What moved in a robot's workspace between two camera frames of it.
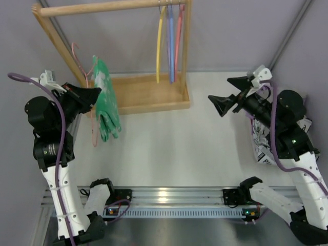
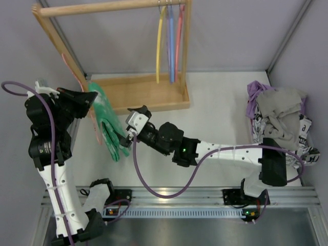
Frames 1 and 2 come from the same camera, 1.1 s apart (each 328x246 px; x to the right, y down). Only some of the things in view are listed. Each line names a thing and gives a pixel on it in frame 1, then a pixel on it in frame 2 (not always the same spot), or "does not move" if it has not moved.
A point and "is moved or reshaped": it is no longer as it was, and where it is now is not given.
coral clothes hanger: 182,6 does not move
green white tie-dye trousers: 106,105 is moved or reshaped
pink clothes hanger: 96,118 -> 75,77
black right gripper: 240,98 -> 131,137
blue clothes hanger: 172,42 does not move
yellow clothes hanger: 159,42 does not move
